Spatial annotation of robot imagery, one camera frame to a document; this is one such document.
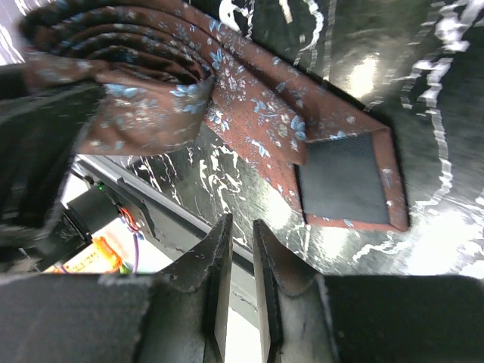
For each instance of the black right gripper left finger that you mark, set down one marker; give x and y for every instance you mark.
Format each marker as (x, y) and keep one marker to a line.
(178, 314)

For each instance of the black marbled table mat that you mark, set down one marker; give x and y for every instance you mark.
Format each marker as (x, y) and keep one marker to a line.
(418, 62)

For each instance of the brown tie with blue flowers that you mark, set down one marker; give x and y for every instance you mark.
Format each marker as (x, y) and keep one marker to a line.
(169, 69)

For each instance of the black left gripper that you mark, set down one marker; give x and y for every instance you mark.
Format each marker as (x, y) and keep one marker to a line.
(40, 135)

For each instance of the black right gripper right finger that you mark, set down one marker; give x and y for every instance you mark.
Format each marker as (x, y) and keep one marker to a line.
(307, 316)

